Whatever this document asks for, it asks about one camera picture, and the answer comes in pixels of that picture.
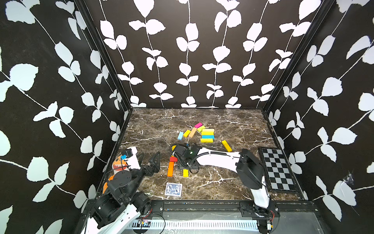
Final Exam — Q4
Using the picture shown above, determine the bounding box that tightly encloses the orange block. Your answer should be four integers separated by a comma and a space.
167, 161, 174, 177

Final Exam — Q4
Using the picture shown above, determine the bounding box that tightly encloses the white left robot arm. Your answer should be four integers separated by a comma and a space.
78, 149, 161, 234

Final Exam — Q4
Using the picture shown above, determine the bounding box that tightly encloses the light blue block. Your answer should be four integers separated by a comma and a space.
177, 132, 184, 140

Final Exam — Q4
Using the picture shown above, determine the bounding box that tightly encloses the amber yellow short block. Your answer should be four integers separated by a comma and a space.
183, 130, 191, 138

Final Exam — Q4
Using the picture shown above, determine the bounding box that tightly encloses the yellow plank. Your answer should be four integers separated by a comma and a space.
221, 140, 232, 152
183, 169, 189, 177

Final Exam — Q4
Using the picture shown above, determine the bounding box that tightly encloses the yellow-green long block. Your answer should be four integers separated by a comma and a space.
200, 138, 214, 143

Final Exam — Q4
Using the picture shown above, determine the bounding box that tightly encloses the orange plush toy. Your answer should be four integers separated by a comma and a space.
102, 155, 129, 194

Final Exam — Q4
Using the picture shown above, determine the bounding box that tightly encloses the amber yellow long block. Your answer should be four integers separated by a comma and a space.
201, 131, 214, 136

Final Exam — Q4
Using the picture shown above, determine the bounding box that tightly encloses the black white checkerboard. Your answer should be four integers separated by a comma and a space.
259, 147, 298, 193

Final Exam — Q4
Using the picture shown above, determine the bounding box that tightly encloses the black metal base rail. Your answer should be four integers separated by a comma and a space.
133, 199, 318, 220

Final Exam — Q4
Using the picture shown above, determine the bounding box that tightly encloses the lime green short block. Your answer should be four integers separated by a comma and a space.
197, 126, 206, 132

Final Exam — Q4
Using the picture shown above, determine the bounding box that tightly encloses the red block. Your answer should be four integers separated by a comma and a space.
169, 156, 178, 162

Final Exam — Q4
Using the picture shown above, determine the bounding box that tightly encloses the cyan long block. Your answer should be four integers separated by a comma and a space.
201, 135, 215, 139

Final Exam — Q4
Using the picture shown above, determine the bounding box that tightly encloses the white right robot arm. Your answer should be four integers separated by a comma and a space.
169, 144, 270, 209

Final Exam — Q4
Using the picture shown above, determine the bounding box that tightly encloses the blue playing card box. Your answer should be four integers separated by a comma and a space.
165, 182, 183, 197

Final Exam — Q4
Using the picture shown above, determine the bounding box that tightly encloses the magenta block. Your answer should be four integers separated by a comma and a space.
194, 122, 203, 129

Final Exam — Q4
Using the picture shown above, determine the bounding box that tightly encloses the natural wood short block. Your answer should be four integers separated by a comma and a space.
189, 127, 197, 138

